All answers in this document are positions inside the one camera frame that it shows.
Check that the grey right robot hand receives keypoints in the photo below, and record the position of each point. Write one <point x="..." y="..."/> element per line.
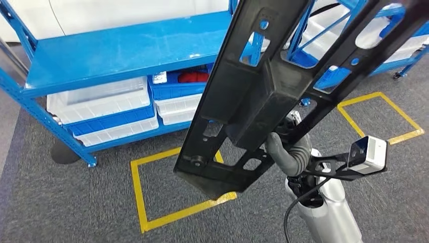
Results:
<point x="278" y="151"/>

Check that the long black plastic car part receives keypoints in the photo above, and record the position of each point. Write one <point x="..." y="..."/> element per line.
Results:
<point x="261" y="100"/>

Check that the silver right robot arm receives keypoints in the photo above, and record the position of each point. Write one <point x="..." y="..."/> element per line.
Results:
<point x="321" y="218"/>

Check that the blue shelf rack with casters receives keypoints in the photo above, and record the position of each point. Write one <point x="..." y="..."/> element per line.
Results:
<point x="303" y="58"/>

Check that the blue metal shelf rack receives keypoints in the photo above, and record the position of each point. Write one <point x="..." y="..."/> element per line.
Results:
<point x="117" y="50"/>

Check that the red cloth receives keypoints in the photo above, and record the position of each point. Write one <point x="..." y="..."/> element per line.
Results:
<point x="192" y="77"/>

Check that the blue plastic bin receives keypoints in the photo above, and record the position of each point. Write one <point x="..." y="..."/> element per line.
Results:
<point x="177" y="91"/>

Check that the white paper card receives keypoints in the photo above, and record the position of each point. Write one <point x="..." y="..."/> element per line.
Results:
<point x="159" y="77"/>

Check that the clear white plastic bin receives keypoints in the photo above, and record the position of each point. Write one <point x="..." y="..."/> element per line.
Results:
<point x="100" y="100"/>

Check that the white car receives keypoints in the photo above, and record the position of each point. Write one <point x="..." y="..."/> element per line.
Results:
<point x="134" y="13"/>

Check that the black round floor base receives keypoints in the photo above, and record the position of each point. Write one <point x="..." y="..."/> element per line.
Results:
<point x="62" y="154"/>

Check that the grey metal stand pole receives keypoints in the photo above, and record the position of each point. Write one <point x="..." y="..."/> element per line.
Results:
<point x="11" y="58"/>

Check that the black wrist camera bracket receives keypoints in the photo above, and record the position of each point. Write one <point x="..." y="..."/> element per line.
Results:
<point x="358" y="177"/>

